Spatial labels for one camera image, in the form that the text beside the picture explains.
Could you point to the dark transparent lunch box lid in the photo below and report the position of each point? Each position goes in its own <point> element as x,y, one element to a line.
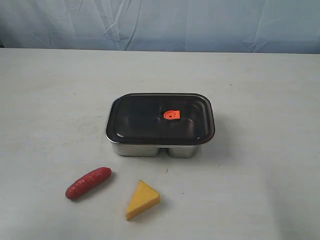
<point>140,117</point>

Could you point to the yellow toy cheese wedge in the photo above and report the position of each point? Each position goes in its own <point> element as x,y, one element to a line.
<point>143,198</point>

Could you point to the red toy sausage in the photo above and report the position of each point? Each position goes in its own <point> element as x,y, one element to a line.
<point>87,182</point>

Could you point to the steel two-compartment lunch box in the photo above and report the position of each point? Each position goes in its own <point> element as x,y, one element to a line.
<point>140,150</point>

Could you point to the light blue backdrop cloth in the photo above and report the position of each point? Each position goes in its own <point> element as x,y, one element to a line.
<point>246,26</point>

